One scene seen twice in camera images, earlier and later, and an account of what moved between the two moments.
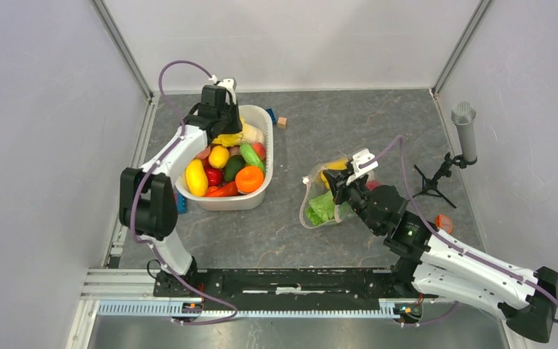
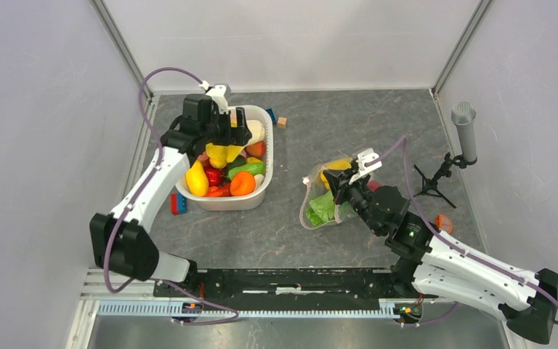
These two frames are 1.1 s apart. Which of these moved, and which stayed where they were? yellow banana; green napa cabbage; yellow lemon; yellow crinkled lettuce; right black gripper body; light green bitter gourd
Moved: light green bitter gourd; yellow crinkled lettuce
Stayed: yellow banana; right black gripper body; green napa cabbage; yellow lemon
